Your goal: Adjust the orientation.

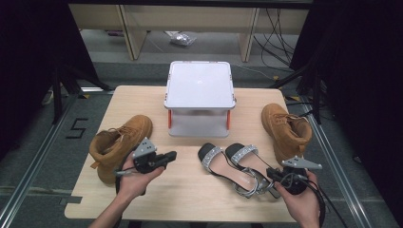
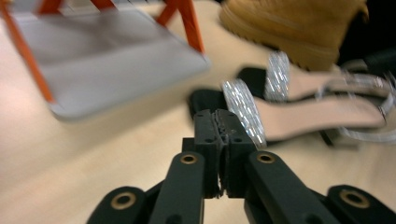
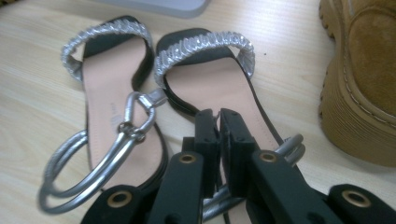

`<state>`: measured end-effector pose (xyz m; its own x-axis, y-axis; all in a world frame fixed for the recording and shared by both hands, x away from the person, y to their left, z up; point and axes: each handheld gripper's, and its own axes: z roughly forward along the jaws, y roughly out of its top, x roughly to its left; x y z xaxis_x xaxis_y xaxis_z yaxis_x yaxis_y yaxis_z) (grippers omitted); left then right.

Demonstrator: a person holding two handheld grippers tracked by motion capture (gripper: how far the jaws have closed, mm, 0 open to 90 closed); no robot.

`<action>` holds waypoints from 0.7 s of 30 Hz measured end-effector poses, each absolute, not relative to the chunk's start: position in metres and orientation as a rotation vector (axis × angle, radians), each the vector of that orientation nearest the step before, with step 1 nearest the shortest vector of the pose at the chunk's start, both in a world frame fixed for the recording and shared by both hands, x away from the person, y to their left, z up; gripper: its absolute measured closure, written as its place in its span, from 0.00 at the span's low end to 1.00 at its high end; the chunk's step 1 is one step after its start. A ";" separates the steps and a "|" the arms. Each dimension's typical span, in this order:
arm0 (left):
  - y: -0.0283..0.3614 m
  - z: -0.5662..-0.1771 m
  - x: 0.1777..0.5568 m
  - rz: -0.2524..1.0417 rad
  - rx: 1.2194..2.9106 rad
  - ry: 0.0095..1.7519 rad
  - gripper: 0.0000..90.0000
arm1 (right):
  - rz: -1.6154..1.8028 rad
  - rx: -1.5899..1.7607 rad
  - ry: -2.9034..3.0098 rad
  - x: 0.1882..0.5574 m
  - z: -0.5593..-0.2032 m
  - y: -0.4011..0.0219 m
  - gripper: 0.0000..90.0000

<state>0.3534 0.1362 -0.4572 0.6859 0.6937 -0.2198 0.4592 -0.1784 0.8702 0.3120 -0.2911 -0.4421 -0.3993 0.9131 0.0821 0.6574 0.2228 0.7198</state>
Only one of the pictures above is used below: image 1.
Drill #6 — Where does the beige desk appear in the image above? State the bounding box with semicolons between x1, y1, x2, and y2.
68;3;310;63

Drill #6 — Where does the black metal stand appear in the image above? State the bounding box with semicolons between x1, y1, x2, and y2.
269;60;324;124
50;63;112;124

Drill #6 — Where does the person's right hand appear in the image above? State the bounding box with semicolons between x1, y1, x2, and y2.
274;172;321;228

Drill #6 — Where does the bundle of black cables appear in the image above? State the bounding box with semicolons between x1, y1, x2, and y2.
253;8;300;67

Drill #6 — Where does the person's left hand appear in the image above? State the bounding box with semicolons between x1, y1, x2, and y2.
117;158;165;199

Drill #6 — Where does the tan suede boot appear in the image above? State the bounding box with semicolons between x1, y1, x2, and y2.
88;114;154;185
260;103;313;165

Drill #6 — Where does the silver foil bag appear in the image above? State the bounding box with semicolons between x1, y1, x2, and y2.
169;32;198;48

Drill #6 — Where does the white two-tier shoe rack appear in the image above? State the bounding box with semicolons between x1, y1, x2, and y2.
163;60;237;139

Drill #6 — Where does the black curtain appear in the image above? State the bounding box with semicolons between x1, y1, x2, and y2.
0;0;99;160
289;0;403;219

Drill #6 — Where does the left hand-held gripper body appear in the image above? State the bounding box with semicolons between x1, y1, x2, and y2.
131;137;160;175

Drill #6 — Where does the aluminium floor rail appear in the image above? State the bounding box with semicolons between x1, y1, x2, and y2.
0;91;80;228
300;94;372;228

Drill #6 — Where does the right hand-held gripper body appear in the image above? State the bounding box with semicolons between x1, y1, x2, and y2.
279;155;323;196

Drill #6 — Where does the right hand-held gripper cable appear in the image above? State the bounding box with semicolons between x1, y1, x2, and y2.
279;172;351;228

